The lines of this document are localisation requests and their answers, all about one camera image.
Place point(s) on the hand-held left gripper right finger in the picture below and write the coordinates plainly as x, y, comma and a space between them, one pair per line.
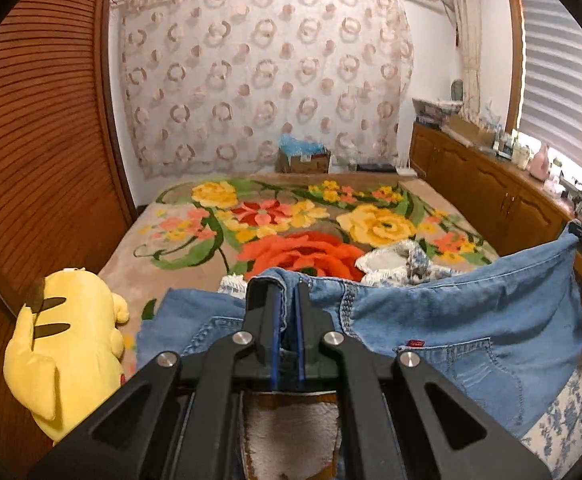
299, 340

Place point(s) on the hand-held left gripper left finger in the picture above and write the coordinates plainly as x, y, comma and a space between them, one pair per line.
273, 340

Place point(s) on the blue denim pants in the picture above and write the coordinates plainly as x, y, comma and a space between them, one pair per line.
471, 300

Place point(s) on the pink figurine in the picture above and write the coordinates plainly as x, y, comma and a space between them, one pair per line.
540, 162

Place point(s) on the floral flower-pattern blanket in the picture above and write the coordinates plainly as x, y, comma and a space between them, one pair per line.
291, 220

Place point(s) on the wooden cabinet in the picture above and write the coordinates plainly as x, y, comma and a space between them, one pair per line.
471, 180

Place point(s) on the striped window blind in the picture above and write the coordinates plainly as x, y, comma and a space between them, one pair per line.
561, 85

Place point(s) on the open long cardboard box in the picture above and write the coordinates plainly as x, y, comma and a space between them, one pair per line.
471, 130

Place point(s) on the white blue floral quilt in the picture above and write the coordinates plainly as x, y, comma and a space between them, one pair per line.
561, 425

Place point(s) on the blue plastic bag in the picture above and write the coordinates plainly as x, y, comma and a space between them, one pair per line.
301, 145

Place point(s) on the stack of flat boxes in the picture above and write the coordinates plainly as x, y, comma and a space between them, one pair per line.
436, 110

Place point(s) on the yellow plush toy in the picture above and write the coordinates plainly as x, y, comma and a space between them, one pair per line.
71, 340

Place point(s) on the beige window curtain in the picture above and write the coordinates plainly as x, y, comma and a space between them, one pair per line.
468, 35

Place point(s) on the wooden louvered door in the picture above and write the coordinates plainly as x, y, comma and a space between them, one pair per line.
36, 135

